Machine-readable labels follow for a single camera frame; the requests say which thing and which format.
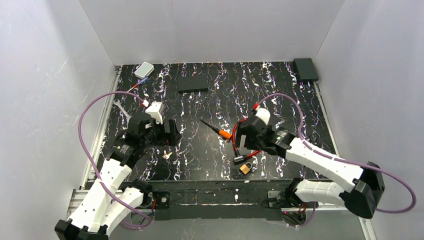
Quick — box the brass padlock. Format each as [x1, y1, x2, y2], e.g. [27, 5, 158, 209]
[239, 162, 252, 175]

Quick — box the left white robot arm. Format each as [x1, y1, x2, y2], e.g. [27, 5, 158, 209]
[54, 112, 182, 240]

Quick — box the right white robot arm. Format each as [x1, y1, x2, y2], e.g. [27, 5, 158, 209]
[232, 116, 385, 219]

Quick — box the silver key bunch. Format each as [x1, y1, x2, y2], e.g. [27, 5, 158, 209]
[162, 150, 173, 160]

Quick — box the silver wrench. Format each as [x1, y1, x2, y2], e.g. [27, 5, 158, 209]
[113, 100, 132, 122]

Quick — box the small red blue screwdriver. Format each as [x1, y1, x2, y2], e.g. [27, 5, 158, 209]
[127, 76, 149, 93]

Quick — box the black flat box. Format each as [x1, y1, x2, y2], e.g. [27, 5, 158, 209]
[177, 75, 209, 94]

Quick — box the white rectangular box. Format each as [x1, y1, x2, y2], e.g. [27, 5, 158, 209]
[134, 62, 155, 79]

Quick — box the black corner box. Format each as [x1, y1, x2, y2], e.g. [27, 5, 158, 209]
[293, 58, 320, 83]

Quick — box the orange handled screwdriver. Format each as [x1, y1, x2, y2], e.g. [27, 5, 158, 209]
[200, 119, 232, 140]

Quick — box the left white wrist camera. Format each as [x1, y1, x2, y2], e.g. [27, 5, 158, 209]
[145, 101, 165, 125]

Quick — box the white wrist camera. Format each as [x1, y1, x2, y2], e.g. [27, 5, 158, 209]
[253, 103, 271, 125]
[145, 101, 165, 125]

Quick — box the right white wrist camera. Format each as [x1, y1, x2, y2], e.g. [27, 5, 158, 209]
[253, 103, 271, 125]

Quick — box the red cable lock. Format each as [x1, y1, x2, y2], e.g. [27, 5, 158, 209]
[230, 118, 261, 165]

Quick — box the black base frame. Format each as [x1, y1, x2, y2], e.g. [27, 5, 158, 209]
[67, 178, 369, 222]

